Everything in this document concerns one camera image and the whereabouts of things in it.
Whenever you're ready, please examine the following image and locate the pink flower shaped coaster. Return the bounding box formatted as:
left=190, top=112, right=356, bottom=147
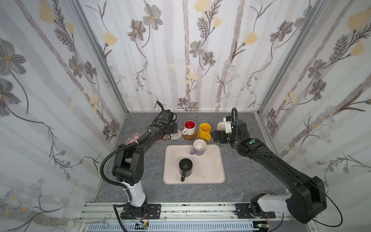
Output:
left=125, top=132, right=141, bottom=145

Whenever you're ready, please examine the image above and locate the white grey small mug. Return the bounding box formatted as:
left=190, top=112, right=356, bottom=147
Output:
left=190, top=139, right=207, bottom=156

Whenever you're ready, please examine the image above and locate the woven rattan round coaster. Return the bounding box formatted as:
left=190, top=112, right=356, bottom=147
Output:
left=198, top=133, right=211, bottom=141

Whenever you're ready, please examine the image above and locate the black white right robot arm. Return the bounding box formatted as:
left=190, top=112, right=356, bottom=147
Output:
left=211, top=120, right=327, bottom=223

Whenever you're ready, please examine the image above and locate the aluminium mounting rail frame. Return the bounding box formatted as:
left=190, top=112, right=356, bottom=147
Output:
left=75, top=202, right=323, bottom=232

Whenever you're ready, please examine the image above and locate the aluminium corner post right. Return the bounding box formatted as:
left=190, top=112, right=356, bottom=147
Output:
left=256, top=1, right=328, bottom=116

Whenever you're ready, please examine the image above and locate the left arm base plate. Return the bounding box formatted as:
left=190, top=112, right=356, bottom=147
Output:
left=119, top=203, right=161, bottom=219

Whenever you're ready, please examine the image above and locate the red inside white mug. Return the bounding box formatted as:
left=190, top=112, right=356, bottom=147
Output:
left=182, top=120, right=196, bottom=136

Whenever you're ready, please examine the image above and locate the aluminium corner post left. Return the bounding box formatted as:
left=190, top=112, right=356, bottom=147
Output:
left=69, top=0, right=129, bottom=115

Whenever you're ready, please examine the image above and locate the black mug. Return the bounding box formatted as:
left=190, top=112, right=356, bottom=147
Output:
left=179, top=158, right=193, bottom=182

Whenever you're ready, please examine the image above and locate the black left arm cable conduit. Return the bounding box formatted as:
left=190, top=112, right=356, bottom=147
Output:
left=100, top=142, right=140, bottom=232

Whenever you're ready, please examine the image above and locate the yellow mug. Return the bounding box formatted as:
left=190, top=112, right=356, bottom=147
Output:
left=198, top=123, right=211, bottom=134

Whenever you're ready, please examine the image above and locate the cork paw print coaster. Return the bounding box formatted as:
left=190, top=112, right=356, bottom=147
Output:
left=155, top=139, right=166, bottom=144

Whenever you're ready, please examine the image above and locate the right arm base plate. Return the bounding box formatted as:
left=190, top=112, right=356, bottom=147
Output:
left=235, top=203, right=276, bottom=219

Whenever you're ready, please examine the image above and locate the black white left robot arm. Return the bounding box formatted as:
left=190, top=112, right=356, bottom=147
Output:
left=112, top=110, right=178, bottom=218

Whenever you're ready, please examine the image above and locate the white grey round coaster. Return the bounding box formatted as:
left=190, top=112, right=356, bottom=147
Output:
left=170, top=130, right=183, bottom=140

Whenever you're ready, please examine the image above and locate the aluminium corner post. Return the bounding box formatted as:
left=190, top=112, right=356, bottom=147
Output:
left=256, top=1, right=328, bottom=116
left=69, top=0, right=129, bottom=115

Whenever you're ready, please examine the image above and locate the beige plastic tray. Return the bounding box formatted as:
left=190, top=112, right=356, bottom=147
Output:
left=163, top=145, right=226, bottom=185

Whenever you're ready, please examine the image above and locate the brown round wooden coaster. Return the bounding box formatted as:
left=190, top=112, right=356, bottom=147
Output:
left=183, top=131, right=198, bottom=140

